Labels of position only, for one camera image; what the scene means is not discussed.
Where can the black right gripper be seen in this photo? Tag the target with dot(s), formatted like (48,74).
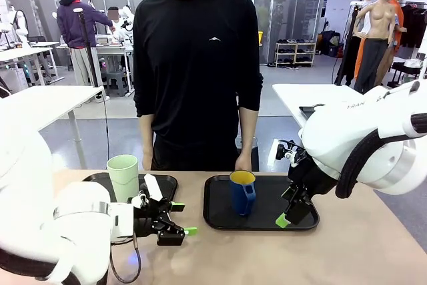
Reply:
(310,178)

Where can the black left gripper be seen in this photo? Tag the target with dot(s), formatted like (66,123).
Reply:
(150,218)

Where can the blue mug yellow inside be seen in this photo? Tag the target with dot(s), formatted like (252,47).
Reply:
(238,198)

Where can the tall pale green cup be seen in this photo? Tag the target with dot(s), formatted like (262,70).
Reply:
(123,185)

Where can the person's left forearm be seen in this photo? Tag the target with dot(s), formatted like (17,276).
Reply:
(249,131)

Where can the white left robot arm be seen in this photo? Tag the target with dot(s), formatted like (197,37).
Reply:
(26,205)

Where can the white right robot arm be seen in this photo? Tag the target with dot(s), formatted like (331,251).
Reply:
(333,131)

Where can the person's right forearm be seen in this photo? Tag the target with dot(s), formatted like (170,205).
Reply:
(147,136)

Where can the person's right hand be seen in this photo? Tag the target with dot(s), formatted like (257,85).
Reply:
(147,163)

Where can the person's left hand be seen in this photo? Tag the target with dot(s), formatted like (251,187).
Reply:
(243,165)

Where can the black plastic tray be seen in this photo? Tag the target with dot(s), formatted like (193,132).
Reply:
(267,205)
(168,185)

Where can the white side table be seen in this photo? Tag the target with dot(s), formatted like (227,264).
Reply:
(50,101)
(300,93)

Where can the wooden shoe rack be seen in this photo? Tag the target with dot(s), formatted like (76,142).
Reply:
(295,54)

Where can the person in black shirt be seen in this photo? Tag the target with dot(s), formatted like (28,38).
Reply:
(197,64)

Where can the black tripod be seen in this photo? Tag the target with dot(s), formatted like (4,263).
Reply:
(348,44)

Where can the yellow bin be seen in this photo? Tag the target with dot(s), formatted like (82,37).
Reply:
(260,38)

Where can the mannequin with orange cloth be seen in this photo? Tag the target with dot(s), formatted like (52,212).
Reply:
(378,24)

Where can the dark-haired person at workbench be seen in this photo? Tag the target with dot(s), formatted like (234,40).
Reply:
(115,19)

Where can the hanging black clothes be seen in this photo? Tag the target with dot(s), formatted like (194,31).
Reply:
(413,24)

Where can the mannequin in orange clothes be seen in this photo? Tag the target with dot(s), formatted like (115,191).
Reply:
(398,14)

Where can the person in purple jacket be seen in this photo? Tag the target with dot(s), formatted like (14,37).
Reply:
(71,24)

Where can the white workbench desk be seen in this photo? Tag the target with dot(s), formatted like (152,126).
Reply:
(23,53)

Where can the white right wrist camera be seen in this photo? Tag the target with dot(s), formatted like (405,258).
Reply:
(275,155)

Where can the black camera stand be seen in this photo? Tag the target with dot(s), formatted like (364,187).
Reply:
(87,41)

